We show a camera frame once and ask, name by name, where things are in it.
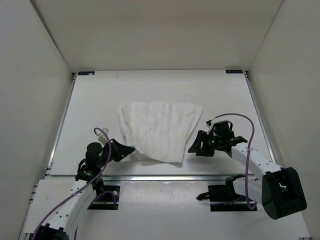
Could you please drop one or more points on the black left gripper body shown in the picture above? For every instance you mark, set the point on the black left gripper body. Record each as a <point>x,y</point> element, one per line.
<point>103,160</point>

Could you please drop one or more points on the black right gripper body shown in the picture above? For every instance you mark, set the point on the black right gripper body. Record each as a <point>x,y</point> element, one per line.
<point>215,142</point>

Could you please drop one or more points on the white pleated skirt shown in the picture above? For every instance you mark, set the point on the white pleated skirt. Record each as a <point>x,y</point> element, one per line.
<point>158,130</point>

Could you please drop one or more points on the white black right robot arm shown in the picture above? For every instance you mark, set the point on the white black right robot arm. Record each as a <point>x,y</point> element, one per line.
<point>278,189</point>

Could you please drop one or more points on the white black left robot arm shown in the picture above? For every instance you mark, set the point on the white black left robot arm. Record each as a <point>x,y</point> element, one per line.
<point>62,222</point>

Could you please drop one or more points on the blue label sticker right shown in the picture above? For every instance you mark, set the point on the blue label sticker right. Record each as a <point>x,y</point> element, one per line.
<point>234,71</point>

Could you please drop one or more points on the blue label sticker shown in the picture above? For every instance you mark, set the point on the blue label sticker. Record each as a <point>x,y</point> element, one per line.
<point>86,73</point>
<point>234,71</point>

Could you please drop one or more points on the blue label sticker left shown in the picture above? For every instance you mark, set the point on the blue label sticker left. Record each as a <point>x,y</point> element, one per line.
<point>86,73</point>

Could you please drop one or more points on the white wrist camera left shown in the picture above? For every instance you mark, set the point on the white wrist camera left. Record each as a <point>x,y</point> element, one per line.
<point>101,135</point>

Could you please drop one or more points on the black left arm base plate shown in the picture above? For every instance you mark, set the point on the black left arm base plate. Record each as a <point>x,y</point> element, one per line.
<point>107,197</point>

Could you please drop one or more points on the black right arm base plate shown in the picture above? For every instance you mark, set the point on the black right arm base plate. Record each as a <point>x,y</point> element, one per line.
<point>223,198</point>

